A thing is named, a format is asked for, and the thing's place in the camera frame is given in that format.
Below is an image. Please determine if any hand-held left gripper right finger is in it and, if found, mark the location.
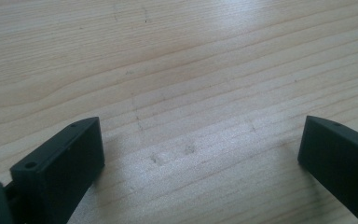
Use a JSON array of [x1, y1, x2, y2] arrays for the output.
[[296, 115, 358, 224]]

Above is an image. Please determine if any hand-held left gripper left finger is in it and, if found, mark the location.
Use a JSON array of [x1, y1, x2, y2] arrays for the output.
[[9, 116, 106, 224]]

